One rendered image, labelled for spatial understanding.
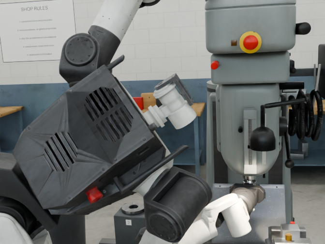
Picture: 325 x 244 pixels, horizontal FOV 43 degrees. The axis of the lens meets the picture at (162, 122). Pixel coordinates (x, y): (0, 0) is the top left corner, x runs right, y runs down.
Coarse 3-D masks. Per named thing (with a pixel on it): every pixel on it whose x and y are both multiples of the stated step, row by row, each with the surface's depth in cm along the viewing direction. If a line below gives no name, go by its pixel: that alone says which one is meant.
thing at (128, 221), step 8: (120, 208) 158; (128, 208) 155; (136, 208) 154; (120, 216) 152; (128, 216) 151; (136, 216) 150; (144, 216) 150; (120, 224) 152; (128, 224) 151; (136, 224) 150; (144, 224) 149; (120, 232) 153; (128, 232) 152; (136, 232) 151; (120, 240) 154; (128, 240) 153
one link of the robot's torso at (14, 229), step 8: (0, 216) 94; (8, 216) 95; (0, 224) 94; (8, 224) 94; (16, 224) 96; (0, 232) 95; (8, 232) 95; (16, 232) 95; (24, 232) 96; (40, 232) 112; (48, 232) 113; (0, 240) 95; (8, 240) 95; (16, 240) 95; (24, 240) 96; (32, 240) 112; (40, 240) 110; (48, 240) 111
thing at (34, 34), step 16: (48, 0) 577; (64, 0) 573; (0, 16) 595; (16, 16) 591; (32, 16) 587; (48, 16) 582; (64, 16) 578; (0, 32) 601; (16, 32) 596; (32, 32) 592; (48, 32) 587; (64, 32) 583; (16, 48) 601; (32, 48) 597; (48, 48) 592
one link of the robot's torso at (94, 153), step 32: (64, 96) 88; (96, 96) 87; (128, 96) 92; (32, 128) 90; (64, 128) 87; (96, 128) 85; (128, 128) 84; (32, 160) 90; (64, 160) 113; (96, 160) 84; (128, 160) 86; (160, 160) 93; (64, 192) 86; (96, 192) 87; (128, 192) 99
